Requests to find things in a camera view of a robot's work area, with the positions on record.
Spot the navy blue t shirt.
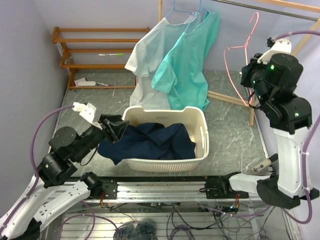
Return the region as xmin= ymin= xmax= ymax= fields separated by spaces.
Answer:
xmin=97 ymin=122 xmax=196 ymax=165

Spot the wooden shoe rack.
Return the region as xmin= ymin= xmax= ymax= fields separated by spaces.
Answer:
xmin=51 ymin=26 xmax=150 ymax=90

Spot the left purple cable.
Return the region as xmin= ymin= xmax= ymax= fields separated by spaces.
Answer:
xmin=4 ymin=104 xmax=76 ymax=226

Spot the pink wire hanger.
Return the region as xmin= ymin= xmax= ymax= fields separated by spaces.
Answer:
xmin=223 ymin=12 xmax=260 ymax=108

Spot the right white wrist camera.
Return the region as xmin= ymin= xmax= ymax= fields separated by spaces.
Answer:
xmin=257 ymin=37 xmax=292 ymax=65

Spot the red white pen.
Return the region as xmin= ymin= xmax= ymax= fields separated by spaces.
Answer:
xmin=96 ymin=82 xmax=115 ymax=87

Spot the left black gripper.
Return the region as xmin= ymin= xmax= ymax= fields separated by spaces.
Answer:
xmin=72 ymin=112 xmax=130 ymax=161

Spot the blue hanger under teal shirt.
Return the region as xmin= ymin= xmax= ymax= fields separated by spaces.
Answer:
xmin=184 ymin=0 xmax=207 ymax=33

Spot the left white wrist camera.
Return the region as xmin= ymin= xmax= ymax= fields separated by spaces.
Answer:
xmin=72 ymin=102 xmax=103 ymax=130

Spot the cream plastic laundry basket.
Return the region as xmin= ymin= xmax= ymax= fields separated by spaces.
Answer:
xmin=123 ymin=106 xmax=210 ymax=173

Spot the green white marker pen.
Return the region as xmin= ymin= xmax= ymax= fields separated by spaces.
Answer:
xmin=98 ymin=53 xmax=124 ymax=57

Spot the metal hanging rod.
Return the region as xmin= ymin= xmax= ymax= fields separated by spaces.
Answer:
xmin=211 ymin=0 xmax=318 ymax=22

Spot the white t shirt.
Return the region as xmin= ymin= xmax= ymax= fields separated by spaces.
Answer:
xmin=124 ymin=13 xmax=201 ymax=110

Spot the white box on rack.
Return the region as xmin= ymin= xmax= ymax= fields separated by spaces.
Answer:
xmin=74 ymin=77 xmax=97 ymax=87

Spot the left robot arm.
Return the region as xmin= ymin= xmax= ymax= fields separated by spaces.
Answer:
xmin=0 ymin=114 xmax=130 ymax=240

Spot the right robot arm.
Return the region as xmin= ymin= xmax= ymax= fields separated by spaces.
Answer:
xmin=220 ymin=53 xmax=320 ymax=210

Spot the wooden clothes rack frame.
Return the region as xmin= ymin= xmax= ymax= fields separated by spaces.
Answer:
xmin=158 ymin=0 xmax=320 ymax=127

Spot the blue hanger under white shirt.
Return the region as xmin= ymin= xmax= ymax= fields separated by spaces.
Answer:
xmin=165 ymin=0 xmax=195 ymax=18

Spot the purple cable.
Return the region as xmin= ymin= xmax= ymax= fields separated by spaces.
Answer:
xmin=4 ymin=104 xmax=76 ymax=226
xmin=273 ymin=30 xmax=320 ymax=224

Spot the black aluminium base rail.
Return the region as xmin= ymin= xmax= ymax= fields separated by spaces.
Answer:
xmin=100 ymin=175 xmax=249 ymax=203

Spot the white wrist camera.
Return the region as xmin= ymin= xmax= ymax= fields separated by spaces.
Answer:
xmin=257 ymin=37 xmax=292 ymax=65
xmin=72 ymin=102 xmax=103 ymax=130

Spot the teal t shirt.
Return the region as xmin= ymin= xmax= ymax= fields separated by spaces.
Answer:
xmin=151 ymin=12 xmax=221 ymax=111

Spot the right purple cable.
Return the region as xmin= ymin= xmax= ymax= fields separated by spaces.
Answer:
xmin=273 ymin=30 xmax=320 ymax=224

